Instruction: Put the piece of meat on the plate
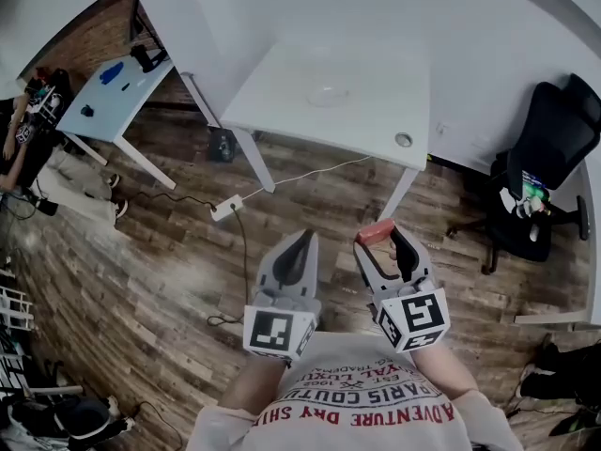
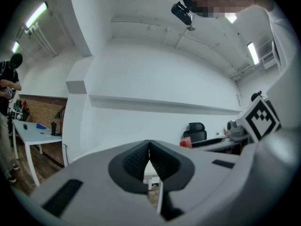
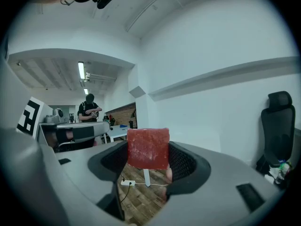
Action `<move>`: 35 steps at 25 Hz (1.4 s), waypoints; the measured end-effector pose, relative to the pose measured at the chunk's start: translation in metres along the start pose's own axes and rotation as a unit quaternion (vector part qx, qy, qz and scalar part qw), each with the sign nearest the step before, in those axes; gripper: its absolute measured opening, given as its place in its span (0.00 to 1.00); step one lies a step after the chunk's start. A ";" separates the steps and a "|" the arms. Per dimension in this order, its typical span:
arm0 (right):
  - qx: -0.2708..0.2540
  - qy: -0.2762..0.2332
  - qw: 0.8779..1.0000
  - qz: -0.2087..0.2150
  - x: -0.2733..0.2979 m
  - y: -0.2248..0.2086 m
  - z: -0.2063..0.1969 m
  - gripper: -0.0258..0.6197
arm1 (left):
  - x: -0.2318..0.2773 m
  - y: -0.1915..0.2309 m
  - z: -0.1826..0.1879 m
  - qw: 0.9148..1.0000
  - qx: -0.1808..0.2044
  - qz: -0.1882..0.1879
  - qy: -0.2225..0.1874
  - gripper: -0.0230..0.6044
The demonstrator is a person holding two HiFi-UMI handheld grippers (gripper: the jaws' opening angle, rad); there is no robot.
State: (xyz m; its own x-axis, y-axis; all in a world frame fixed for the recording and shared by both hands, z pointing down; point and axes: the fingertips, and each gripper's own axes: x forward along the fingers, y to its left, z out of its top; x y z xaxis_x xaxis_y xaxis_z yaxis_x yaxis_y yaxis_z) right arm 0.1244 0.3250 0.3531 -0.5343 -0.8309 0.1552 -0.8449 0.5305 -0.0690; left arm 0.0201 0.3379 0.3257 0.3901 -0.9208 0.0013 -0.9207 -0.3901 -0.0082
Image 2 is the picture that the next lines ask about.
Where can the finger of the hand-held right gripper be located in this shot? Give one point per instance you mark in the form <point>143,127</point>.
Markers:
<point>209,143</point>

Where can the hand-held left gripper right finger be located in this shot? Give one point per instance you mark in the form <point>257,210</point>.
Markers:
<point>200,173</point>

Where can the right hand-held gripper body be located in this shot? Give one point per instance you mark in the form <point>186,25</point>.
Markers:
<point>261,120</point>

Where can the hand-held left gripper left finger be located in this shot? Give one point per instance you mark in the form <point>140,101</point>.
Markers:
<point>94,187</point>

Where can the black office chair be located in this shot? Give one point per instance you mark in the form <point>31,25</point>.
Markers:
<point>195,132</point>

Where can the fluorescent ceiling light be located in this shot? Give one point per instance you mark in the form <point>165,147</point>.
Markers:
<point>231,19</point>
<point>253,53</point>
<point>15,46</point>
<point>37,14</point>

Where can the black bottle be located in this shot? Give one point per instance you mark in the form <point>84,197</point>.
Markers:
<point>53,129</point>

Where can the green desk lamp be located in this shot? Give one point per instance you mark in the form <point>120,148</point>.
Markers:
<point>61,116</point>

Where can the white desk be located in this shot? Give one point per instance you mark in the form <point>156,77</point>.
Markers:
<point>35,135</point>

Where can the blue object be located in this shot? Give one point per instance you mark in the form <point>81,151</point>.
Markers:
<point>40,126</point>

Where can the small black object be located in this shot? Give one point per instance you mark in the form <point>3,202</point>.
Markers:
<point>25,126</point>

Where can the white ceiling pipe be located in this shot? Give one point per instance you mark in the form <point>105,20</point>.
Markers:
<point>150,23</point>

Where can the white wall air conditioner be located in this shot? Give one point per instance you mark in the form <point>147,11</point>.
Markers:
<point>270,60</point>

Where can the black head-worn camera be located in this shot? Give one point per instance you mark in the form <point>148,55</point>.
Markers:
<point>183,12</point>

